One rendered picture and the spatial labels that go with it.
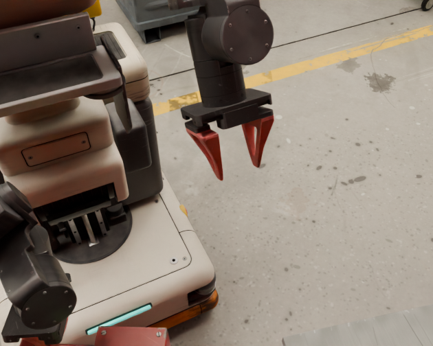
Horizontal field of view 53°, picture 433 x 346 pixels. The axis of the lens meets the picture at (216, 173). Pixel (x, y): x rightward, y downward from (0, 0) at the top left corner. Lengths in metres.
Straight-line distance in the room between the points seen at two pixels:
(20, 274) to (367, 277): 1.39
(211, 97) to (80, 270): 0.94
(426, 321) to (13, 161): 0.71
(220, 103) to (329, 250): 1.27
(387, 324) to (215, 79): 0.32
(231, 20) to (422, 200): 1.66
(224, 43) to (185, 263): 0.97
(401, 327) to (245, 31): 0.33
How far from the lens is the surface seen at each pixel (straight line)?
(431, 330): 0.50
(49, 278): 0.50
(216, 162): 0.55
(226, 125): 0.52
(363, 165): 2.07
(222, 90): 0.52
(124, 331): 0.71
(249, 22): 0.45
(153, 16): 2.74
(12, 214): 0.50
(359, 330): 0.48
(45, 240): 0.56
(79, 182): 0.89
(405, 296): 1.72
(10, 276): 0.51
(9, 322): 0.62
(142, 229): 1.42
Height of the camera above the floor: 1.42
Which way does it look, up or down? 47 degrees down
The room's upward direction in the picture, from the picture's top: straight up
